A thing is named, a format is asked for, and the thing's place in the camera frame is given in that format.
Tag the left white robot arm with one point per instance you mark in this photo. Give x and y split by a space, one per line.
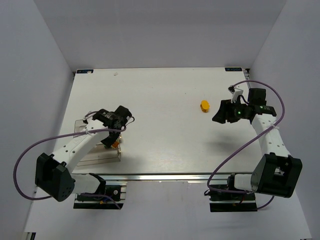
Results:
54 172

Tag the clear container near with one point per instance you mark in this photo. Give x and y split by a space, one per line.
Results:
101 155

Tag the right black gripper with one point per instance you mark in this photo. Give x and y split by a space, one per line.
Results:
226 111

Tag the orange lego brick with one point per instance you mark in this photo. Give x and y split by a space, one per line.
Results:
115 145

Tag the right blue corner label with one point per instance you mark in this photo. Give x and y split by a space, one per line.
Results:
233 69

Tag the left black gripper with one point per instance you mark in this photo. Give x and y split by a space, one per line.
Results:
110 139

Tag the left blue corner label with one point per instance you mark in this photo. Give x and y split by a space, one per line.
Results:
84 71

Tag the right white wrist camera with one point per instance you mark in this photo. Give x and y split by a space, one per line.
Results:
236 92

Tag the clear container far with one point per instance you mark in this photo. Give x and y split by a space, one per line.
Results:
80 125

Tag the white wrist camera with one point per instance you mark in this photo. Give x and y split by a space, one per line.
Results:
236 92
86 119

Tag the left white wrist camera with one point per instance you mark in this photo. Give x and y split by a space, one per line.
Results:
86 119

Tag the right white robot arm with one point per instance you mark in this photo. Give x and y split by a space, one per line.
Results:
277 172

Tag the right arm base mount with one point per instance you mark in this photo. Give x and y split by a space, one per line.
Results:
224 202

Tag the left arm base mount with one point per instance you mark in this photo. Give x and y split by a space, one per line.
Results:
109 195

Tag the aluminium table front rail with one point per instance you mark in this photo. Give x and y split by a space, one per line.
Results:
160 177

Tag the blue corner label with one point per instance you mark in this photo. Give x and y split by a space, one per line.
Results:
84 71
233 69

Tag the yellow round lego piece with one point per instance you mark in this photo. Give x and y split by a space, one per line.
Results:
205 106

